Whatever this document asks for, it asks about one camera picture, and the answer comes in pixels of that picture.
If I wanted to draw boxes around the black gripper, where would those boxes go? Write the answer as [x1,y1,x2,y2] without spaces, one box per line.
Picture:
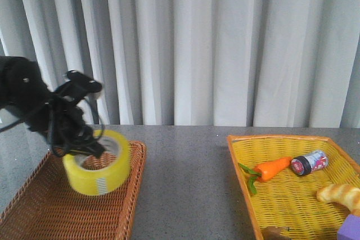
[28,102,104,157]

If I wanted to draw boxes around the yellow tape roll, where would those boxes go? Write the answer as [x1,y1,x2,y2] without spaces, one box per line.
[62,130,131,196]

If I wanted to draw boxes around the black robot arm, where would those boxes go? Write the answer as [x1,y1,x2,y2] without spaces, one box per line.
[1,56,105,158]

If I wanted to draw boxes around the brown wicker basket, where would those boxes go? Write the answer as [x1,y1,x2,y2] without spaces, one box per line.
[1,141,146,239]

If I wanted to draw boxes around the grey pleated curtain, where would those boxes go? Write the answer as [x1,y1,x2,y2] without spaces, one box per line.
[1,0,359,128]

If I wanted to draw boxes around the orange toy carrot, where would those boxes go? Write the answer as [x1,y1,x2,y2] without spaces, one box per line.
[238,157,293,194]

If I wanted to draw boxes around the brown toy piece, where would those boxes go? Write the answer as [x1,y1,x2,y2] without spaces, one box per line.
[262,226,292,240]

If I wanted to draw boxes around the yellow wicker basket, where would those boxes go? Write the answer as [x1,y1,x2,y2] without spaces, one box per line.
[227,134,359,239]

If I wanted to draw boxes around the small black-lidded jar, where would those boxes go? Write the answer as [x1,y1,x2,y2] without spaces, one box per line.
[290,150,329,176]

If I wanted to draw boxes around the toy croissant bread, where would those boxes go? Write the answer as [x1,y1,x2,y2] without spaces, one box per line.
[316,184,359,217]

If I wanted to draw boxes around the purple block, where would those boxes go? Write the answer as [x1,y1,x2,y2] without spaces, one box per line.
[337,214,360,240]

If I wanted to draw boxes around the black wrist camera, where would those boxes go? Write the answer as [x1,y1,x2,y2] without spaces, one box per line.
[55,70,102,102]

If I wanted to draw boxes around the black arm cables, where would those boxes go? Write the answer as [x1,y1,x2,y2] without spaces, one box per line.
[0,90,105,158]

